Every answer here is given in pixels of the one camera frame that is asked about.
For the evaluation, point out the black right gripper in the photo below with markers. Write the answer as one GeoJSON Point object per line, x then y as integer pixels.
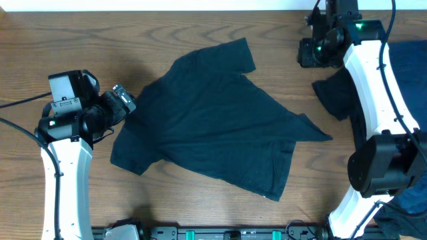
{"type": "Point", "coordinates": [305, 58]}

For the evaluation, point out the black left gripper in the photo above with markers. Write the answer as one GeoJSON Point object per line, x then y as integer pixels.
{"type": "Point", "coordinates": [119, 110]}

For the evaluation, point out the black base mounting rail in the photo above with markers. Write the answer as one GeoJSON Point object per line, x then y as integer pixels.
{"type": "Point", "coordinates": [296, 230]}

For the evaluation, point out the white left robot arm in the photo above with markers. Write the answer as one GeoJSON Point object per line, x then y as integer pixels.
{"type": "Point", "coordinates": [75, 120]}

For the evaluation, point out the dark teal t-shirt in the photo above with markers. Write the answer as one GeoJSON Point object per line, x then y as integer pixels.
{"type": "Point", "coordinates": [206, 116]}

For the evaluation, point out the black garment in pile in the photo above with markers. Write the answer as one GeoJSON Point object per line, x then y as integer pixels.
{"type": "Point", "coordinates": [339, 97]}

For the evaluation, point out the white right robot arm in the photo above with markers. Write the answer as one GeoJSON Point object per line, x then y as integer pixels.
{"type": "Point", "coordinates": [392, 157]}

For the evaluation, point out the blue garment in pile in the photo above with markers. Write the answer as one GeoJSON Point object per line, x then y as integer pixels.
{"type": "Point", "coordinates": [408, 61]}

